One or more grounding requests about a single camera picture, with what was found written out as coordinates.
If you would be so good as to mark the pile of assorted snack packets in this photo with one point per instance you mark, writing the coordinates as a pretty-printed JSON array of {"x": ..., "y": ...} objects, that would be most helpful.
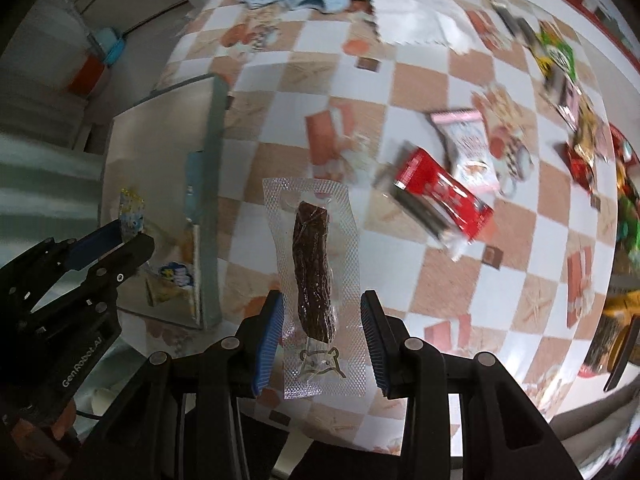
[{"x": 560, "y": 55}]

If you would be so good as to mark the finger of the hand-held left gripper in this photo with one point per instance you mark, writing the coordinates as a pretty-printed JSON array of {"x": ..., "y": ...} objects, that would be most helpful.
[
  {"x": 132, "y": 255},
  {"x": 95, "y": 247}
]

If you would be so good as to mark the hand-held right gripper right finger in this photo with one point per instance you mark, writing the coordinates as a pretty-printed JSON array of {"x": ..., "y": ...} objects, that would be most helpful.
[{"x": 375, "y": 345}]

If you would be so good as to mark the dark bar clear packet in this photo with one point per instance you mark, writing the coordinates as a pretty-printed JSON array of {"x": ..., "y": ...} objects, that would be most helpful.
[{"x": 420, "y": 215}]

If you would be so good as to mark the red snack packet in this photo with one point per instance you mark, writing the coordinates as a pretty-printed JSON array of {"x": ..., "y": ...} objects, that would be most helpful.
[{"x": 440, "y": 192}]

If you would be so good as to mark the pale green cloth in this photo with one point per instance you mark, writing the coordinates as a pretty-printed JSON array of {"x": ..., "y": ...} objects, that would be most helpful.
[{"x": 40, "y": 185}]

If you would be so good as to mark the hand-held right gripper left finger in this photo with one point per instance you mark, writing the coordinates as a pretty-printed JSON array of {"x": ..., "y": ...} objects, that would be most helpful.
[{"x": 267, "y": 345}]

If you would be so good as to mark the orange blue plastic bin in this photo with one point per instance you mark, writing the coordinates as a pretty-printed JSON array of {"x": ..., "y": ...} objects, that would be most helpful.
[{"x": 90, "y": 77}]

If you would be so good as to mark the white packet blue cartoon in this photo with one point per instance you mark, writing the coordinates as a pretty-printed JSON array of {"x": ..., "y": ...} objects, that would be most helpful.
[{"x": 172, "y": 280}]

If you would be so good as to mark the checkered printed tablecloth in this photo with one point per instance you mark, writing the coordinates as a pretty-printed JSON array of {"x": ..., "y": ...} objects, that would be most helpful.
[{"x": 440, "y": 285}]

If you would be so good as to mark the small yellow blue packet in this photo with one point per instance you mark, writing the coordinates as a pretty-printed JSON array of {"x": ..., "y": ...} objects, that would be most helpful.
[{"x": 131, "y": 210}]

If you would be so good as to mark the dark sausage clear packet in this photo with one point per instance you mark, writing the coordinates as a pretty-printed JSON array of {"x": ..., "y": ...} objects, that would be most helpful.
[{"x": 312, "y": 270}]

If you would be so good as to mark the grey cardboard box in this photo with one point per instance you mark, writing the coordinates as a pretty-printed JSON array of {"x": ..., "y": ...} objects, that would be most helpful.
[{"x": 150, "y": 150}]

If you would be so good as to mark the pink white snack packet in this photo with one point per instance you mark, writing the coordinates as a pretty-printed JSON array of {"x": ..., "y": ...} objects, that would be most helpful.
[{"x": 467, "y": 145}]

